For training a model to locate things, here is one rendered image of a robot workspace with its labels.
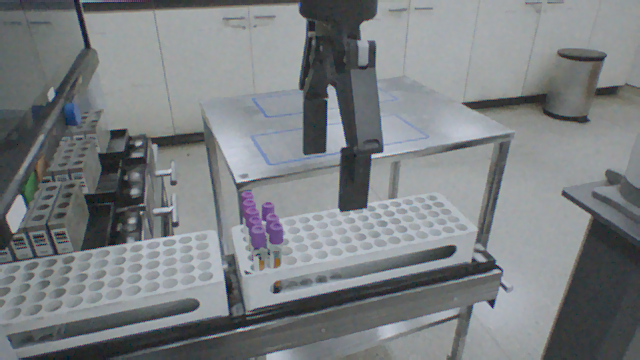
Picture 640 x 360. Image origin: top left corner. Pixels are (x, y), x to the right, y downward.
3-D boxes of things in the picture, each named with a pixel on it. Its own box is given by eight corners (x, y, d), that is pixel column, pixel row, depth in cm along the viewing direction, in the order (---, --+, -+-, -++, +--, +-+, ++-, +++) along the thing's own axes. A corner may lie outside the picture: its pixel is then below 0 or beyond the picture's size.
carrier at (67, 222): (75, 216, 66) (63, 180, 64) (90, 213, 67) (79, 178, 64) (60, 264, 57) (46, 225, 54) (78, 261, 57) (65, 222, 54)
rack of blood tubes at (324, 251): (246, 319, 51) (242, 278, 48) (234, 265, 59) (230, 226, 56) (472, 268, 59) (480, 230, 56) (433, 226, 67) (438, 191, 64)
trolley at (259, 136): (254, 462, 115) (218, 185, 75) (220, 331, 152) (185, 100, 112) (468, 379, 136) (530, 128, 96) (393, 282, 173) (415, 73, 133)
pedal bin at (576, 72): (567, 126, 312) (586, 59, 290) (530, 108, 344) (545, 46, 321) (602, 121, 320) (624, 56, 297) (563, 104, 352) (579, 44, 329)
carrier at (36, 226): (58, 217, 66) (46, 182, 63) (73, 215, 67) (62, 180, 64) (39, 267, 56) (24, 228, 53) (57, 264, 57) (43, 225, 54)
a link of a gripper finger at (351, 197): (369, 143, 43) (372, 146, 42) (364, 205, 46) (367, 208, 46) (340, 146, 42) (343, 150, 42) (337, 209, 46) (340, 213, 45)
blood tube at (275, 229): (285, 303, 53) (286, 227, 47) (273, 308, 52) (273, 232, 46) (278, 294, 54) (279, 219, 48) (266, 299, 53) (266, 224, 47)
